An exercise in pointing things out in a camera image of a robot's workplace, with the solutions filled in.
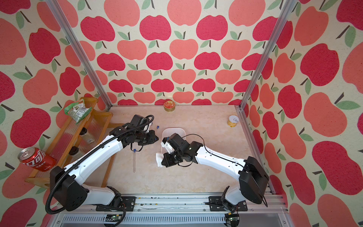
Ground right aluminium frame post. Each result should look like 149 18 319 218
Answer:
238 0 297 111

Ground aluminium frame post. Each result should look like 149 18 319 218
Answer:
238 0 297 111
45 0 113 111

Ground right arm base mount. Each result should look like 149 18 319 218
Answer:
205 196 248 213

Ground glass spice jar lower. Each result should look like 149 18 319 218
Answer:
69 146 85 160

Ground wooden shelf rack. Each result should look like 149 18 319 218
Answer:
25 97 124 189

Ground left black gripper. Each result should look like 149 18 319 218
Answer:
136 129 160 144

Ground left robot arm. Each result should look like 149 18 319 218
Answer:
45 114 158 215

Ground red gold round tin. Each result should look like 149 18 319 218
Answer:
163 100 175 112

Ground left aluminium frame post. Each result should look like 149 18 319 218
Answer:
45 0 113 111

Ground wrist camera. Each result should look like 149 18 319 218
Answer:
131 114 149 131
161 133 185 152

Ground red cola can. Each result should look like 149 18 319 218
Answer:
18 147 57 172

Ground white rectangular tray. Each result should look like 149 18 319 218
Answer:
161 128 186 154

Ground yellow white can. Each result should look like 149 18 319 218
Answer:
227 115 240 128

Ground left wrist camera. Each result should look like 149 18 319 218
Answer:
131 114 149 131

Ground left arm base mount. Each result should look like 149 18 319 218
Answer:
96 196 136 212

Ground glass spice jar upper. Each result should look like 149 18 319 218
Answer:
79 127 95 144

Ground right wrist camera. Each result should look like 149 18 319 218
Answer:
161 133 185 152

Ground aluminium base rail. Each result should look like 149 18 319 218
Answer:
45 193 294 227

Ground green snack bag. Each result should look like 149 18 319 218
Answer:
64 98 93 124

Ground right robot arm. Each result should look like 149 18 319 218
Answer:
158 138 269 207

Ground test tube near left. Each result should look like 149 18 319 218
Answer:
133 148 137 173

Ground white wipe cloth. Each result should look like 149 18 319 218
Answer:
156 153 164 167

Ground glass spice jar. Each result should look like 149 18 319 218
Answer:
69 146 85 160
79 127 95 144

